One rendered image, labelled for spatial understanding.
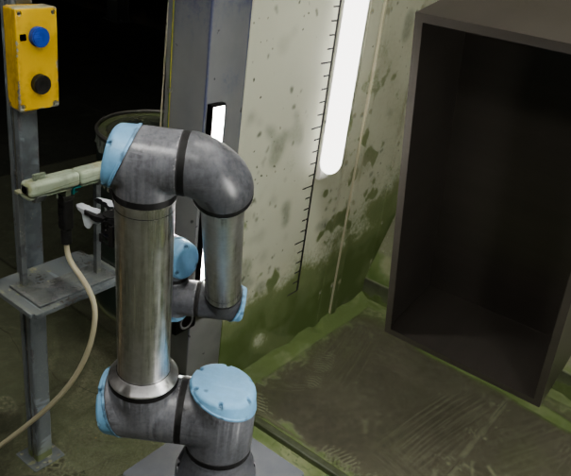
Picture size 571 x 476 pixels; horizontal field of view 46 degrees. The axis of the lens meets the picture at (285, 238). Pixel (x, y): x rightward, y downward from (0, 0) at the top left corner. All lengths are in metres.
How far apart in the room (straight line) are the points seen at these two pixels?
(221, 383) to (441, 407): 1.63
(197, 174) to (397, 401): 1.98
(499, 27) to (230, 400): 1.15
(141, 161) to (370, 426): 1.88
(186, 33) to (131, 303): 1.04
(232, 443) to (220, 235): 0.48
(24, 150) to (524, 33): 1.36
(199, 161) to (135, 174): 0.11
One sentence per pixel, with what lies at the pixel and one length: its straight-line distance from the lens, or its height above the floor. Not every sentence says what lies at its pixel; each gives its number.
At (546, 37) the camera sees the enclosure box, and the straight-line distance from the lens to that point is 1.88.
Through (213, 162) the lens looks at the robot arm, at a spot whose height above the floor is 1.45.
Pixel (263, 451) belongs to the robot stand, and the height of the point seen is 0.64.
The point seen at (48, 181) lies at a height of 1.14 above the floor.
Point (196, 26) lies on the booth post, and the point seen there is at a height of 1.50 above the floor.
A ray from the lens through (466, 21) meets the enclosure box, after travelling 1.95.
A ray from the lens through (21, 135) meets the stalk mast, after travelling 2.00.
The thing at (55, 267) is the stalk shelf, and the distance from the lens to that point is 2.17.
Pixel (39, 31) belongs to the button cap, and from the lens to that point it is 1.87.
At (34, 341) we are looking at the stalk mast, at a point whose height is 0.52.
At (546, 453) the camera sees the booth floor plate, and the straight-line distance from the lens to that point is 3.00.
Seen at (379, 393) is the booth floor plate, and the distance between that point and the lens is 2.99.
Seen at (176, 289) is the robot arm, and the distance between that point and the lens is 1.67.
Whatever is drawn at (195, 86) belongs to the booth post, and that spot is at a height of 1.32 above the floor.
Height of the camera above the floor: 1.87
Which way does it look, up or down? 27 degrees down
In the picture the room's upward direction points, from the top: 8 degrees clockwise
